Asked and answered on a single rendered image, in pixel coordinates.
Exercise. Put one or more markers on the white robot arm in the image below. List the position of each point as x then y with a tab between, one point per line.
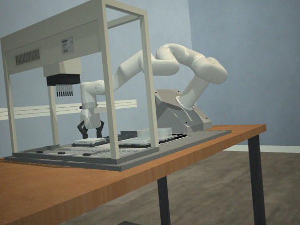
207	70

